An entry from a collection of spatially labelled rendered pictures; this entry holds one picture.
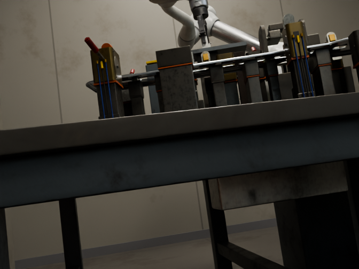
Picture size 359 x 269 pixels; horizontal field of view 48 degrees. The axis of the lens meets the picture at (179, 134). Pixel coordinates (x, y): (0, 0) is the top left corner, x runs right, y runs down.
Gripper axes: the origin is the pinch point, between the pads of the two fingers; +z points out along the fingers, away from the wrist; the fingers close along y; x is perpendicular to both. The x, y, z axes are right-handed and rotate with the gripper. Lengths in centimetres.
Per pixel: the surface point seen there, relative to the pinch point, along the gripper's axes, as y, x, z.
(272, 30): 16.1, 30.2, 3.8
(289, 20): 47, 34, 12
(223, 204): 89, 6, 68
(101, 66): 64, -29, 19
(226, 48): 7.6, 9.4, 3.9
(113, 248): -168, -133, 108
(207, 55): 22.6, 1.7, 10.1
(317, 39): 11, 48, 11
